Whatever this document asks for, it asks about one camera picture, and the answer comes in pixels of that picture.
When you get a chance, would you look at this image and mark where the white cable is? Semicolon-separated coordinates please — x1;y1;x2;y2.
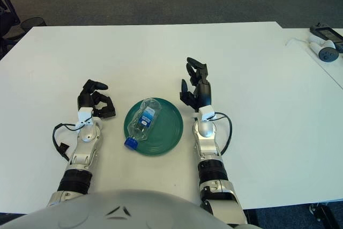
285;38;310;49

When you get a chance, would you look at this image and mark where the black handheld device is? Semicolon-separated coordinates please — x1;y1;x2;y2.
309;22;343;52

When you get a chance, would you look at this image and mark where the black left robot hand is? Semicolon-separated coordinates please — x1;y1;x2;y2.
77;79;117;119

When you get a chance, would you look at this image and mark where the black office chair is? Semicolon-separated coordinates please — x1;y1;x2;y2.
0;0;22;55

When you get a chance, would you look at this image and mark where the black mesh wastebasket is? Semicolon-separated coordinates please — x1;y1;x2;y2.
20;16;48;35

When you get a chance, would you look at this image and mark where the silver robot torso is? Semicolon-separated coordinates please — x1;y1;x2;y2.
0;190;223;229

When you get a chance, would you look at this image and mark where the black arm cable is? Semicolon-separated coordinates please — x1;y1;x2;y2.
211;111;233;156
53;123;84;161

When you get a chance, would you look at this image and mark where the green round plate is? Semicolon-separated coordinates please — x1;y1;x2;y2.
123;97;185;157

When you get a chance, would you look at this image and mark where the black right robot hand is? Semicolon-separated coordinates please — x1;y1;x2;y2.
179;57;212;113

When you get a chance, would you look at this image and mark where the clear bottle with blue cap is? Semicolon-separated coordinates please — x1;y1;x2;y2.
124;97;163;151

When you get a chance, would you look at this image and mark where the black table base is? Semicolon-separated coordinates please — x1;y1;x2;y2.
308;203;343;226

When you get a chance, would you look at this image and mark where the white and grey controller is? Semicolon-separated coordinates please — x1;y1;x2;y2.
307;34;340;62

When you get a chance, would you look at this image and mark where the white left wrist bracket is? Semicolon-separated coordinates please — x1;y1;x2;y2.
74;107;102;130

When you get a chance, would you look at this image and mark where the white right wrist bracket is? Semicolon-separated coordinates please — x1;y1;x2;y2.
190;105;217;122

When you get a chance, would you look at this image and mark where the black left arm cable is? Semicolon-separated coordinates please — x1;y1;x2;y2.
53;123;84;161

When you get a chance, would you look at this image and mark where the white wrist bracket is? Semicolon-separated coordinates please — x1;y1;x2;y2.
190;105;217;122
74;107;102;130

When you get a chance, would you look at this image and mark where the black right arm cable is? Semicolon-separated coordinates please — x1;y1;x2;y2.
211;111;233;156

